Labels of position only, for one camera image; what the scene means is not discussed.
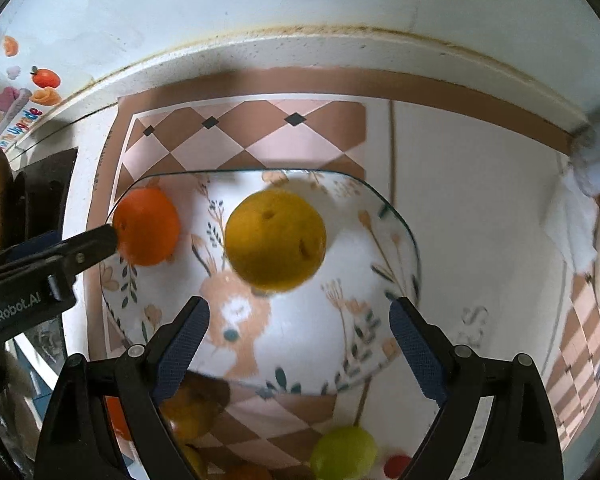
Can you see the small orange tangerine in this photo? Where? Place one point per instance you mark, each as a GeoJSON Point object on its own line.
{"type": "Point", "coordinates": [147, 226]}

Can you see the large yellow orange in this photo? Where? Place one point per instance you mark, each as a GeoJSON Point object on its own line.
{"type": "Point", "coordinates": [275, 240]}

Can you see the green apple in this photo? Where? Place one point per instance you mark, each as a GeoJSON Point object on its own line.
{"type": "Point", "coordinates": [347, 452]}

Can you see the red cherry tomato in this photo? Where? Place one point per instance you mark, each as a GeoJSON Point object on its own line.
{"type": "Point", "coordinates": [395, 465]}

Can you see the floral ceramic oval plate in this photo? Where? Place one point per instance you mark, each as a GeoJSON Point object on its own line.
{"type": "Point", "coordinates": [325, 336]}

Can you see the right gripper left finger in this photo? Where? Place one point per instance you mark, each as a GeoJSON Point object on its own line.
{"type": "Point", "coordinates": [77, 440]}

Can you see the checkered brown kitchen mat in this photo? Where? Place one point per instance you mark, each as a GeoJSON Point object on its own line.
{"type": "Point", "coordinates": [471, 176]}

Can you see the black induction cooktop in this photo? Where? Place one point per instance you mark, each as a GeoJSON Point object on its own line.
{"type": "Point", "coordinates": [40, 197]}

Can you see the white paper towel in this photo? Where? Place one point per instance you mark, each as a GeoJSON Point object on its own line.
{"type": "Point", "coordinates": [570, 222]}

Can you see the colourful wall sticker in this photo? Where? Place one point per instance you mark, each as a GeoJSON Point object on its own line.
{"type": "Point", "coordinates": [27, 92]}

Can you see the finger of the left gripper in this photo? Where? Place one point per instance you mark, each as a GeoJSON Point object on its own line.
{"type": "Point", "coordinates": [43, 268]}

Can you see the yellow lemon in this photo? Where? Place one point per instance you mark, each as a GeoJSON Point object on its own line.
{"type": "Point", "coordinates": [190, 413]}

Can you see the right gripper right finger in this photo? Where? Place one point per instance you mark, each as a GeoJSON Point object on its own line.
{"type": "Point", "coordinates": [520, 440]}

